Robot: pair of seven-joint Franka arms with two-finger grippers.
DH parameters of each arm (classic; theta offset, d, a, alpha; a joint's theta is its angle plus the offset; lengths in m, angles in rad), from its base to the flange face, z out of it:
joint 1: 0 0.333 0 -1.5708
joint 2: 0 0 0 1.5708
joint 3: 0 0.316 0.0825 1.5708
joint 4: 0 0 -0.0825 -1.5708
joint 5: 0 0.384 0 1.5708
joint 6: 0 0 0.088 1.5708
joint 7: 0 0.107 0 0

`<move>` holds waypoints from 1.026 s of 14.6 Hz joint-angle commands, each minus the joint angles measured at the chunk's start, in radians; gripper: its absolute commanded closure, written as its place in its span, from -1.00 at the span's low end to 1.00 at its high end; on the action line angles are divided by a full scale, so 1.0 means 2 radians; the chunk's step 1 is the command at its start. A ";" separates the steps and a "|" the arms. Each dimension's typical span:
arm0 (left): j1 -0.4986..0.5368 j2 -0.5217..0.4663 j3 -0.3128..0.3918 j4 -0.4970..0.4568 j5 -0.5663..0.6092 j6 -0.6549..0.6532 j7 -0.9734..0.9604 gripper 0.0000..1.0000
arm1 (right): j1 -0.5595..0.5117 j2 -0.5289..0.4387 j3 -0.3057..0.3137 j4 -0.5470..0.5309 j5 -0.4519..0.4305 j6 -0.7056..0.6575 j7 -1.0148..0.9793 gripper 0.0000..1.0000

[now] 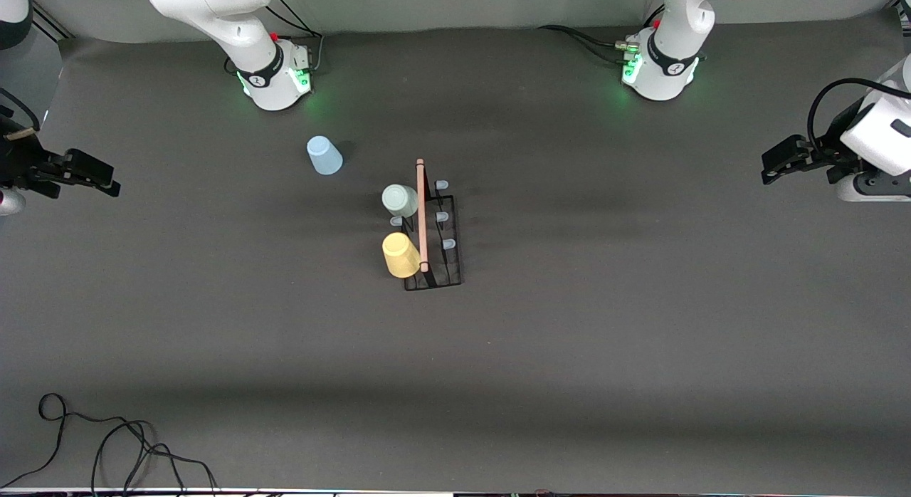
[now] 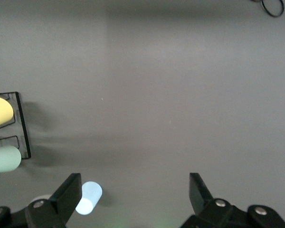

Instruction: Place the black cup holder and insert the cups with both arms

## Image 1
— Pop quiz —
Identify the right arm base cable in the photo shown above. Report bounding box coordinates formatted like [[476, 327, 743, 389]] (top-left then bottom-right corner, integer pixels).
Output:
[[223, 0, 325, 78]]

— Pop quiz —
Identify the light blue plastic cup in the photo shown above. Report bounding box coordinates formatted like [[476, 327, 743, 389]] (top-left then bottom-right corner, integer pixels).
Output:
[[307, 135, 344, 176]]

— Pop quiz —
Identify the dark grey table mat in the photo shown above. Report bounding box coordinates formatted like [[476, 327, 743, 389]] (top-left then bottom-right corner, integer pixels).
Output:
[[0, 9, 911, 492]]

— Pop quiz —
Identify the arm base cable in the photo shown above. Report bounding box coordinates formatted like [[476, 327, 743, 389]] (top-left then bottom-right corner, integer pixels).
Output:
[[223, 0, 325, 78], [537, 4, 667, 65]]

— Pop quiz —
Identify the black wire cup holder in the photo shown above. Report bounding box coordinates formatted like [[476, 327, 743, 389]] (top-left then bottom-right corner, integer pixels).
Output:
[[390, 157, 465, 293]]

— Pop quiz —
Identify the loose black floor cable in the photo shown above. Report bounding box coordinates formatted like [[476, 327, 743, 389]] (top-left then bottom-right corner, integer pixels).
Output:
[[0, 392, 218, 493]]

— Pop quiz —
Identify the left arm base cable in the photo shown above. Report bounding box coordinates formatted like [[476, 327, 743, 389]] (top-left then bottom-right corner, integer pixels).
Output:
[[537, 4, 667, 65]]

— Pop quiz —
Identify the yellow plastic cup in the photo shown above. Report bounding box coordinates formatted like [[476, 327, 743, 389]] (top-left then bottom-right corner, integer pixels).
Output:
[[381, 231, 423, 279]]

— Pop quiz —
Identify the pale green plastic cup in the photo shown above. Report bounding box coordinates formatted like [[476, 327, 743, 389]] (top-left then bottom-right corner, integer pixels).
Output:
[[381, 184, 420, 221]]

